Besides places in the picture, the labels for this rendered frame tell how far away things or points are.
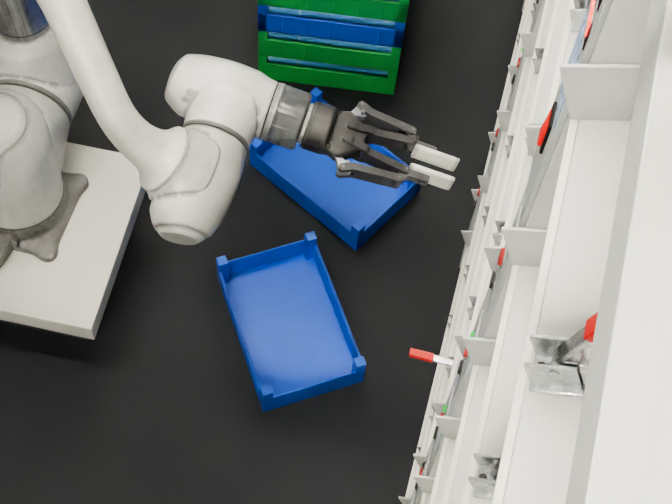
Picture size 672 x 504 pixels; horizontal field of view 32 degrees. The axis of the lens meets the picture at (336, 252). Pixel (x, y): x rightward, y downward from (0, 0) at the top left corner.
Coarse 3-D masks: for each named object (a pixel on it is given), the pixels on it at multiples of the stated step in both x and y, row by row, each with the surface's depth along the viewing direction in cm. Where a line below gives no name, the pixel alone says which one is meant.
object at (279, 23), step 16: (272, 16) 235; (288, 16) 235; (288, 32) 239; (304, 32) 239; (320, 32) 238; (336, 32) 238; (352, 32) 237; (368, 32) 237; (384, 32) 236; (400, 32) 235
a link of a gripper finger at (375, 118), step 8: (360, 104) 176; (368, 112) 176; (376, 112) 176; (368, 120) 177; (376, 120) 176; (384, 120) 175; (392, 120) 176; (384, 128) 177; (392, 128) 176; (400, 128) 176; (408, 128) 176
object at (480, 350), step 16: (464, 336) 103; (480, 352) 104; (480, 368) 107; (480, 384) 106; (480, 400) 105; (464, 416) 104; (464, 432) 104; (464, 448) 103; (464, 464) 102; (448, 480) 101; (464, 480) 101; (448, 496) 101
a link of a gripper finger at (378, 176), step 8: (344, 168) 170; (352, 168) 170; (360, 168) 171; (368, 168) 171; (376, 168) 171; (336, 176) 172; (344, 176) 172; (352, 176) 172; (360, 176) 172; (368, 176) 171; (376, 176) 171; (384, 176) 171; (392, 176) 171; (400, 176) 171; (384, 184) 173; (392, 184) 173
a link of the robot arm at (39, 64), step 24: (0, 0) 180; (24, 0) 181; (0, 24) 186; (24, 24) 186; (48, 24) 189; (0, 48) 190; (24, 48) 189; (48, 48) 190; (0, 72) 193; (24, 72) 191; (48, 72) 192; (48, 96) 193; (72, 96) 198
